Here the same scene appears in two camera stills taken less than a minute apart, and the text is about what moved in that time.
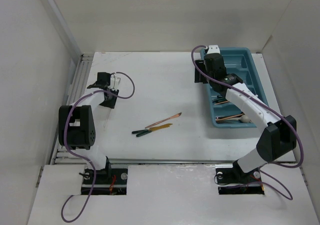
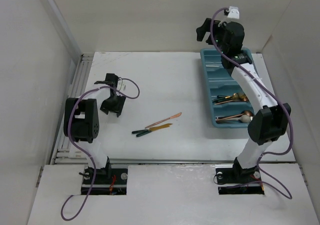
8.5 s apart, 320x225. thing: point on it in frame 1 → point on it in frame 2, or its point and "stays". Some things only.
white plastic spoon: (243, 118) stays
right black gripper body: (203, 78) → (217, 32)
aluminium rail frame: (60, 156) stays
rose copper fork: (221, 102) stays
